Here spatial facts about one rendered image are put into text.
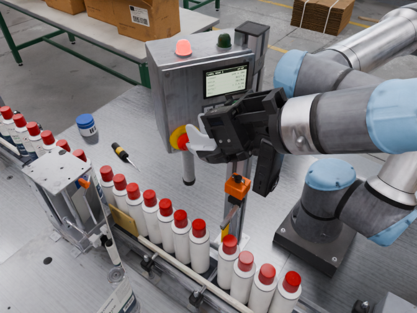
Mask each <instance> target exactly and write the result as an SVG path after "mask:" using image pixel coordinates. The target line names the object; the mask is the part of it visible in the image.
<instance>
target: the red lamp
mask: <svg viewBox="0 0 417 313"><path fill-rule="evenodd" d="M176 47H177V50H176V56H177V57H179V58H188V57H190V56H191V55H192V50H191V45H190V43H189V41H188V40H179V41H178V43H177V44H176Z"/></svg>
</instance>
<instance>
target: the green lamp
mask: <svg viewBox="0 0 417 313"><path fill-rule="evenodd" d="M217 49H218V50H221V51H228V50H231V49H232V44H231V37H230V35H229V34H228V33H222V34H220V35H219V36H218V43H217Z"/></svg>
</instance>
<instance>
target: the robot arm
mask: <svg viewBox="0 0 417 313"><path fill-rule="evenodd" d="M406 55H414V56H417V2H416V3H413V4H409V5H405V6H402V7H399V8H397V9H395V10H393V11H390V12H389V13H387V14H386V15H384V16H383V17H382V18H381V20H380V21H379V23H378V24H375V25H373V26H372V27H369V28H367V29H365V30H363V31H361V32H359V33H357V34H355V35H353V36H351V37H349V38H347V39H345V40H342V41H340V42H338V43H336V44H334V45H332V46H330V47H328V48H326V49H324V50H322V51H320V52H318V53H316V54H310V53H308V52H307V51H304V52H303V51H300V50H290V51H288V52H287V53H285V54H284V55H283V57H282V58H281V59H280V60H279V62H278V64H277V66H276V68H275V71H274V77H273V85H274V89H268V90H265V91H259V92H255V93H254V92H253V89H248V90H244V91H238V92H235V93H230V94H226V95H225V97H226V100H227V102H226V103H224V106H220V107H218V108H214V109H212V108H211V109H209V111H208V112H206V113H201V114H199V115H198V121H199V127H200V132H199V131H198V130H197V129H196V128H195V127H194V126H193V125H192V124H187V125H186V132H187V136H188V138H189V142H187V143H186V146H187V148H188V150H189V151H190V152H191V153H193V154H194V155H195V156H197V157H199V158H200V159H201V160H203V161H205V162H207V163H210V164H219V163H229V162H237V161H243V160H246V159H248V158H250V157H251V156H252V155H254V156H258V161H257V165H256V171H255V175H254V179H253V188H252V191H254V192H256V193H258V194H259V195H261V196H263V197H266V196H267V195H268V194H269V193H270V192H273V190H274V189H275V188H276V186H277V184H278V182H279V177H280V176H279V174H280V169H281V166H282V162H283V159H284V155H285V154H294V155H335V154H358V153H388V154H389V156H388V158H387V160H386V162H385V163H384V165H383V167H382V168H381V170H380V172H379V173H378V175H377V176H372V177H369V178H368V179H367V181H366V182H363V181H361V180H359V179H357V178H356V171H355V170H354V168H353V166H352V165H350V164H349V163H348V162H346V161H343V160H340V159H337V158H327V159H326V158H324V159H320V160H318V161H316V162H314V163H313V164H311V166H310V167H309V169H308V172H307V174H306V176H305V184H304V187H303V191H302V197H301V199H300V200H299V201H298V203H296V205H295V206H294V208H293V209H292V213H291V216H290V221H291V224H292V227H293V228H294V230H295V231H296V233H298V234H299V236H301V237H302V238H304V239H305V240H308V241H310V242H313V243H329V242H332V241H333V240H336V239H337V238H338V237H339V235H340V233H341V231H342V229H343V223H345V224H346V225H348V226H350V227H351V228H353V229H354V230H356V231H357V232H359V233H360V234H362V235H363V236H365V237H367V239H368V240H371V241H373V242H375V243H376V244H378V245H380V246H382V247H388V246H390V245H391V244H392V243H393V242H394V241H395V240H396V239H397V238H398V237H399V236H400V235H401V234H402V233H403V232H404V231H405V229H406V228H407V227H408V226H409V225H410V224H411V223H412V222H413V221H414V220H415V219H416V218H417V210H416V209H414V208H415V206H416V205H417V199H416V196H415V192H416V191H417V78H411V79H390V80H385V79H382V78H379V77H376V76H373V75H370V74H371V73H373V72H374V71H375V70H377V69H379V68H380V67H381V66H384V65H385V64H386V63H388V62H389V61H391V60H392V59H394V58H396V57H403V56H406ZM238 94H244V95H243V96H242V97H241V98H240V99H239V100H237V101H234V99H233V97H232V96H234V95H238ZM287 98H289V100H287Z"/></svg>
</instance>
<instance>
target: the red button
mask: <svg viewBox="0 0 417 313"><path fill-rule="evenodd" d="M187 142H189V138H188V136H187V133H184V134H182V135H180V136H179V138H178V139H177V145H178V148H179V149H180V150H182V151H189V150H188V148H187V146H186V143H187Z"/></svg>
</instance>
